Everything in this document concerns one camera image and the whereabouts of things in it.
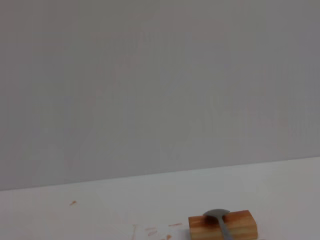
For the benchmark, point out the dark stained wooden block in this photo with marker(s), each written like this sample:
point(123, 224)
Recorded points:
point(200, 225)

